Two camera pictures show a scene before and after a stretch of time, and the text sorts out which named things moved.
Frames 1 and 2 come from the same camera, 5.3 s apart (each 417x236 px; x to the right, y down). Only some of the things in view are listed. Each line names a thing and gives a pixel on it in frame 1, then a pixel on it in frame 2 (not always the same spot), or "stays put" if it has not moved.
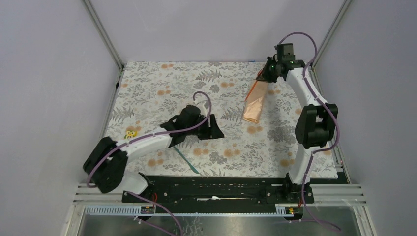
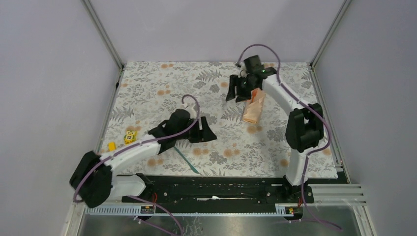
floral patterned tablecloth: x=149 y=94 stays put
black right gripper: x=263 y=75 -> x=235 y=81
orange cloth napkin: x=254 y=101 stays put
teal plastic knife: x=191 y=166 stays put
